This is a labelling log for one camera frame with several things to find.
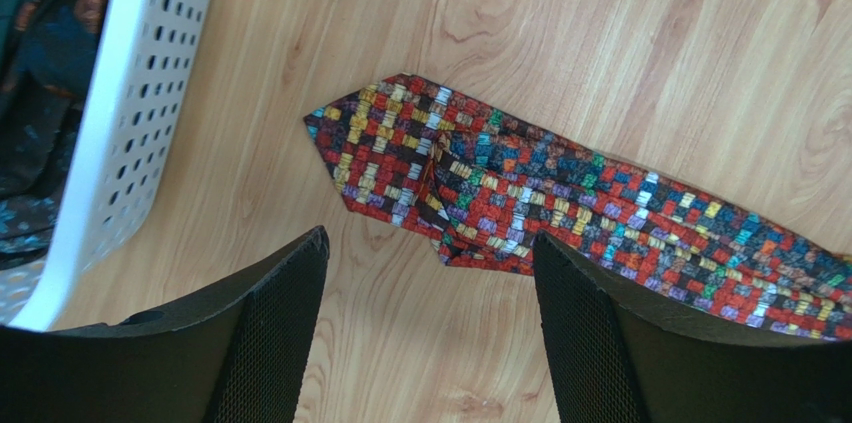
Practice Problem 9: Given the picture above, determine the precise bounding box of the multicoloured checked patterned tie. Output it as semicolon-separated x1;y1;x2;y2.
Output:
304;73;851;341

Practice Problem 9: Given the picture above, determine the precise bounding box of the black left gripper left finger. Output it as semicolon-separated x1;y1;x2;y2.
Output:
1;226;329;422

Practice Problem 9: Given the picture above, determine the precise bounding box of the white perforated plastic basket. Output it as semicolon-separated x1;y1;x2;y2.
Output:
1;0;211;332

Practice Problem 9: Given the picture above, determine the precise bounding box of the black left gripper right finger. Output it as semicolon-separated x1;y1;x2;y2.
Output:
533;232;851;422

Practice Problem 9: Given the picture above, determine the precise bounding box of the dark green ties pile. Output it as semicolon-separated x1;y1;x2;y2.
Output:
1;0;109;270

